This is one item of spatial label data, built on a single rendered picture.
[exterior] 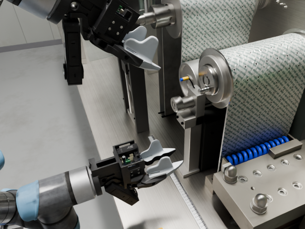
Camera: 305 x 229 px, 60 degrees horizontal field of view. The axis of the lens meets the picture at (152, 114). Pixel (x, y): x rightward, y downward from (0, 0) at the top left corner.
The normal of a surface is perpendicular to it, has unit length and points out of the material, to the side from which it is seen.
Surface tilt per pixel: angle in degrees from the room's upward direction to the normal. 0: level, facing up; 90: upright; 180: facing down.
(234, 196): 0
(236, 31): 92
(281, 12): 90
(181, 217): 0
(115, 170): 90
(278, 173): 0
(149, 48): 86
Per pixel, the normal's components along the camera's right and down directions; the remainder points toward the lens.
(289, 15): -0.93, 0.27
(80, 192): 0.29, 0.11
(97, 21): -0.75, -0.30
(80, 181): 0.12, -0.46
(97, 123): -0.06, -0.79
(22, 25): 0.22, 0.59
